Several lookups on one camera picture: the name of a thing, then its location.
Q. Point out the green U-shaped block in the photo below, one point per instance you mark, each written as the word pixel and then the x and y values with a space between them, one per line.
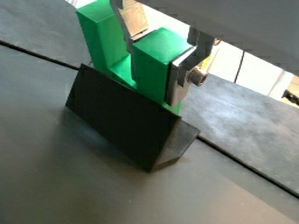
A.
pixel 143 69

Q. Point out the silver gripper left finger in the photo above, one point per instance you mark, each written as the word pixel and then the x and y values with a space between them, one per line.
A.
pixel 131 16

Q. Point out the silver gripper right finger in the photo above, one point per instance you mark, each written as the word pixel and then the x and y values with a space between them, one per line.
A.
pixel 185 70

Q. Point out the black angled fixture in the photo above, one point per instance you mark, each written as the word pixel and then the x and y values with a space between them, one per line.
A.
pixel 146 131

